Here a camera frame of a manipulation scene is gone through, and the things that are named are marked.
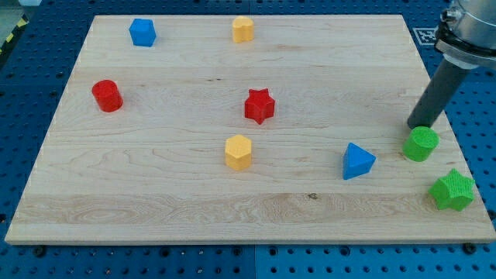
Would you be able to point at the blue triangle block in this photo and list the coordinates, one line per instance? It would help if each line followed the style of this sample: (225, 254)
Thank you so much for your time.
(356, 161)

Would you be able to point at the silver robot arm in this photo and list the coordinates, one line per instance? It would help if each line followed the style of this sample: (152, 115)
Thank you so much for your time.
(466, 35)

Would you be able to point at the wooden board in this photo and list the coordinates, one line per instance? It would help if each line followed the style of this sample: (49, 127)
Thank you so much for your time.
(153, 172)

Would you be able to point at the yellow hexagon block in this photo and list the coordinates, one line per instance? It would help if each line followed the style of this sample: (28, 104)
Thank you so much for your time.
(238, 152)

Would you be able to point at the red star block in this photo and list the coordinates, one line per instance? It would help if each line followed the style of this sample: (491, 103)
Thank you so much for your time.
(259, 105)

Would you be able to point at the yellow heart block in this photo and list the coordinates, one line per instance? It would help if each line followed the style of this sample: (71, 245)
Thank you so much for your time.
(242, 29)

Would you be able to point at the red cylinder block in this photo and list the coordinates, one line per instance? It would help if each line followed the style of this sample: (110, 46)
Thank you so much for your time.
(107, 95)

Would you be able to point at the blue pentagon block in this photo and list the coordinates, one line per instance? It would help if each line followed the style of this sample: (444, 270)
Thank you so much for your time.
(142, 32)

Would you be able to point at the green cylinder block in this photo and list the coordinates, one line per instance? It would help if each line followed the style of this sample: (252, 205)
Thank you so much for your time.
(420, 143)

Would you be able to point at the grey pusher rod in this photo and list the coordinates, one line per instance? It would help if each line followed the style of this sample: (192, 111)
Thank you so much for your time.
(441, 88)

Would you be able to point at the fiducial marker tag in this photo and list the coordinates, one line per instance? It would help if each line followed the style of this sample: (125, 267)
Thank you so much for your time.
(425, 36)

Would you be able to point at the green star block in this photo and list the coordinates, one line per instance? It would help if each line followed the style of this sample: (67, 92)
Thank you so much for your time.
(454, 191)

